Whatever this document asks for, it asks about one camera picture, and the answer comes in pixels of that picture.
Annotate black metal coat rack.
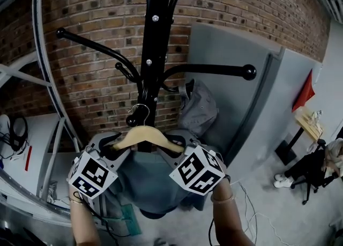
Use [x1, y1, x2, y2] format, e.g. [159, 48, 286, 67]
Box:
[55, 0, 257, 219]

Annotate wooden hanger with metal hook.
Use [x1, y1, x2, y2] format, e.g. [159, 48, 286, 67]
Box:
[111, 103, 186, 154]

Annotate grey fabric bag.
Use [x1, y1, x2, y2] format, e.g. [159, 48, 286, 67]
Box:
[177, 78, 219, 139]

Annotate person's left forearm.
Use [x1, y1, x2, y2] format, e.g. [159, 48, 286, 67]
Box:
[68, 185, 102, 246]

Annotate red flat strip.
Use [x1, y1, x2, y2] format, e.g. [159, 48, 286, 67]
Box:
[25, 145, 33, 172]

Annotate grey partition panel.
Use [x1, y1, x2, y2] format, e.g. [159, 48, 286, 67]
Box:
[184, 22, 285, 161]

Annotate white floor cable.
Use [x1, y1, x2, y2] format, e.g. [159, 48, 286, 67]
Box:
[237, 182, 292, 246]

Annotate curved grey metal rail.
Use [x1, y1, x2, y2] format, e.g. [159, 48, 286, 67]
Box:
[31, 0, 84, 151]

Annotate person's right forearm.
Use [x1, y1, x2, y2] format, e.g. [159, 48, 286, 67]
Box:
[210, 178, 249, 246]

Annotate black headphones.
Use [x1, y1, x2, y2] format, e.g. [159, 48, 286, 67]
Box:
[9, 115, 29, 152]

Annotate green mat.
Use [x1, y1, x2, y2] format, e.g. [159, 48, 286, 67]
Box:
[121, 203, 142, 237]

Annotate white desk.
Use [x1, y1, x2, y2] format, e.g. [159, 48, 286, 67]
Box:
[0, 113, 61, 200]

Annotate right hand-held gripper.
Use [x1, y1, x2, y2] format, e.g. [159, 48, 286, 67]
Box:
[165, 129, 226, 196]

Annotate small wooden table black stand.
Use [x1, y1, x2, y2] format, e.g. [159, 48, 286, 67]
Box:
[274, 108, 324, 166]

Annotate black office chair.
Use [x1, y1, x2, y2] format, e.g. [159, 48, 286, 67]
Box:
[290, 138, 339, 205]

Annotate red triangular flag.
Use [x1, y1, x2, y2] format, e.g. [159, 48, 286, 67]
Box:
[291, 69, 316, 113]

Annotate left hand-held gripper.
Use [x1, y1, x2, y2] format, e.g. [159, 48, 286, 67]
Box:
[68, 131, 132, 200]

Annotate grey garment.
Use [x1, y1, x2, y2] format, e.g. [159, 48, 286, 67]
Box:
[106, 129, 228, 213]

